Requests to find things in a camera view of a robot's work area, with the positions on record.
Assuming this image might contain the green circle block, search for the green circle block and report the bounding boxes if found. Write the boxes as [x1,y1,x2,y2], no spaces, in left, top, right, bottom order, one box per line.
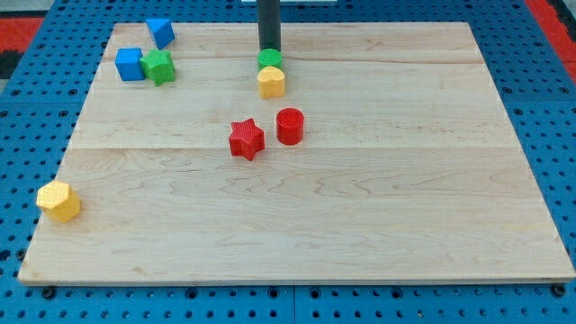
[256,48,283,70]

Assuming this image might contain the yellow heart block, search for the yellow heart block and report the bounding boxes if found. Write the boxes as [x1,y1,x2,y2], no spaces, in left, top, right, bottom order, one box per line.
[257,66,285,99]

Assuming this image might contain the red cylinder block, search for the red cylinder block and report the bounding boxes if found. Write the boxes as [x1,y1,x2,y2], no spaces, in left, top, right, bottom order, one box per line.
[276,107,305,145]

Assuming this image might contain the red star block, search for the red star block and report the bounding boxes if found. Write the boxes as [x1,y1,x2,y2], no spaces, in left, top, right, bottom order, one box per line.
[229,118,266,161]

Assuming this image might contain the wooden board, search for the wooden board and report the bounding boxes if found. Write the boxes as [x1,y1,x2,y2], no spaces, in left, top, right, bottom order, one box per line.
[18,22,575,286]

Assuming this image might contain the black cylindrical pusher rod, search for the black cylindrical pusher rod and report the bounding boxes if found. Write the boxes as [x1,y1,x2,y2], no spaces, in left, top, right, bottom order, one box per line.
[256,0,282,51]

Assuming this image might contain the green star block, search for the green star block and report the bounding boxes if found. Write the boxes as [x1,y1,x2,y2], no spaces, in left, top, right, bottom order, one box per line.
[139,49,176,86]

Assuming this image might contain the blue triangle block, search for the blue triangle block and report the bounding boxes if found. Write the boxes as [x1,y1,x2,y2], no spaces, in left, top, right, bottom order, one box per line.
[146,18,176,50]

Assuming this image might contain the blue cube block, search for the blue cube block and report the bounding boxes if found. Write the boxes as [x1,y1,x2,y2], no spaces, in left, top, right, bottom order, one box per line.
[114,48,145,81]

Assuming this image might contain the yellow hexagon block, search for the yellow hexagon block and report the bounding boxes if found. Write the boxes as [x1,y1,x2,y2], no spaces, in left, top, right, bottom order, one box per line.
[36,180,81,222]

